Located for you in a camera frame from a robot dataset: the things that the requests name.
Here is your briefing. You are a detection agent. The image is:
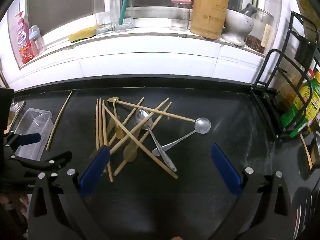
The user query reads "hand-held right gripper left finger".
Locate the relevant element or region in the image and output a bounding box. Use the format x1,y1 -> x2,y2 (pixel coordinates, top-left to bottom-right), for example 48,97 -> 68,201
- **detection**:
27,145 -> 112,240

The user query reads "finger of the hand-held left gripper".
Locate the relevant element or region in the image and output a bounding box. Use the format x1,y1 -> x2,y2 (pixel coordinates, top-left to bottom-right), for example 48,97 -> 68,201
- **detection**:
4,132 -> 42,153
11,151 -> 73,173

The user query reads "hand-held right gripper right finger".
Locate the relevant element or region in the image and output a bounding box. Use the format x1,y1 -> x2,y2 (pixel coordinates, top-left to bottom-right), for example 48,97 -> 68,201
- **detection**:
210,144 -> 295,240

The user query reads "clear plastic container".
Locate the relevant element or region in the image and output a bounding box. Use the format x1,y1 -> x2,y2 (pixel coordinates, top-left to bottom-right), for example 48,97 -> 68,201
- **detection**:
14,108 -> 53,162

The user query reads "light wooden chopstick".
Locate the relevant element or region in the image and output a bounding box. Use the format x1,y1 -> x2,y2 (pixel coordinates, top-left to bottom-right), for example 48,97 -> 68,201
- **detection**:
46,91 -> 73,151
299,134 -> 313,169

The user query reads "wooden spoon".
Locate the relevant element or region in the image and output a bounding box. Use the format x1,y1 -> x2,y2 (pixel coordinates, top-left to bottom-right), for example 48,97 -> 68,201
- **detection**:
106,115 -> 117,143
122,130 -> 138,163

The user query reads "steel spoon round bowl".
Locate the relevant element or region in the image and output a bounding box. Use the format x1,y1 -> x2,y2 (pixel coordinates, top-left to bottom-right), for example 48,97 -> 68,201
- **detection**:
152,117 -> 212,157

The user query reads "steel spoon oval bowl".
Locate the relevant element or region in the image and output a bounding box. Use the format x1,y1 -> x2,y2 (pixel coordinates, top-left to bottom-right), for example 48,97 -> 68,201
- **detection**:
135,108 -> 177,172

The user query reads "gold metal spoon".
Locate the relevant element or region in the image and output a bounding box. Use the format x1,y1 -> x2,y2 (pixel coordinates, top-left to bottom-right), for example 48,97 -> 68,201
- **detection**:
107,97 -> 124,139

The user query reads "pile of wooden chopsticks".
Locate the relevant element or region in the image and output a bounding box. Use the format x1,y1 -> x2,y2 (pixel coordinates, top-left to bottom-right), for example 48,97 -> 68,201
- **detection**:
95,97 -> 197,182

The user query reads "shiny metal tray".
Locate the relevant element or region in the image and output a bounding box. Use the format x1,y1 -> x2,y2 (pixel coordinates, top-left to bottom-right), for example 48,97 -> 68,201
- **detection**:
7,101 -> 27,128

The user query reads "pink detergent bottle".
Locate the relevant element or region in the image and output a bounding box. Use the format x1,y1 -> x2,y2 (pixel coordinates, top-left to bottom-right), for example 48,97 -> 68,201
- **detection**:
9,11 -> 34,65

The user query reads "baby bottle blue cap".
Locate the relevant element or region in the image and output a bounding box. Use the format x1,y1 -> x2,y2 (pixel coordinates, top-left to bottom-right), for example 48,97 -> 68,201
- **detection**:
28,24 -> 45,55

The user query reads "steel pot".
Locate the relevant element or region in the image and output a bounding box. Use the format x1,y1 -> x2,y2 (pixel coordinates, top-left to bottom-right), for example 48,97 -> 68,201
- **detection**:
310,131 -> 320,163

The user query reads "green yellow label bottle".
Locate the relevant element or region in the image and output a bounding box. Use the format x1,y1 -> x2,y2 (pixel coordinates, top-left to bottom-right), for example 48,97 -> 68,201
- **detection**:
280,69 -> 320,138

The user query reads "yellow green sponge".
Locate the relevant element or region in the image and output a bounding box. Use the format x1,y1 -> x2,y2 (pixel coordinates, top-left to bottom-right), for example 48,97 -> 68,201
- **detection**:
69,26 -> 97,43

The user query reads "clear glass cup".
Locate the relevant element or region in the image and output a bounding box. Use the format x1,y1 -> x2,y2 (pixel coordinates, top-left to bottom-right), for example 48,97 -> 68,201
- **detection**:
91,0 -> 113,36

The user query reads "grey stone mortar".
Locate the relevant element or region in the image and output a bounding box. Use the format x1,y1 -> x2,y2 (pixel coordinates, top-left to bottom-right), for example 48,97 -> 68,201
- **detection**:
221,9 -> 255,47

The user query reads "black metal rack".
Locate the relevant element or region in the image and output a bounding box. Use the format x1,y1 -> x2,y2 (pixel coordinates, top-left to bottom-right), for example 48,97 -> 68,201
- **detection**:
250,11 -> 320,140

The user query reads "glass spice jar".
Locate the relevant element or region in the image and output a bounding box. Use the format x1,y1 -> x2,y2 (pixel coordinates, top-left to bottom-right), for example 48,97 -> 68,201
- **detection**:
244,8 -> 275,54

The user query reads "clear square toothbrush holder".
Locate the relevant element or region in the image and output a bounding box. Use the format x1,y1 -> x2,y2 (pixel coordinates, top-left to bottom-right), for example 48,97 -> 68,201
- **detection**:
109,0 -> 135,32

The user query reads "bamboo utensil holder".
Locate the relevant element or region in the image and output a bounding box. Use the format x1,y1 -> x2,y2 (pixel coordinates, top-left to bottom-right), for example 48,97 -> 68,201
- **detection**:
190,0 -> 229,40

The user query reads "green yellow toothbrush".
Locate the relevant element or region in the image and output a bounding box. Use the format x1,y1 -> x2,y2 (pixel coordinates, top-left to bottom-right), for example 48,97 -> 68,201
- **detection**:
118,0 -> 137,25

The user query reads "grey stone pestle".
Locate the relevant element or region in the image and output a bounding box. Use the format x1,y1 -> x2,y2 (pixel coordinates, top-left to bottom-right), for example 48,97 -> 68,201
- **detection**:
239,3 -> 258,18

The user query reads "wooden cutting board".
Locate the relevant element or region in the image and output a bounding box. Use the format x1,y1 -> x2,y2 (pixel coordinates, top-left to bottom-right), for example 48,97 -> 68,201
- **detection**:
292,0 -> 320,30

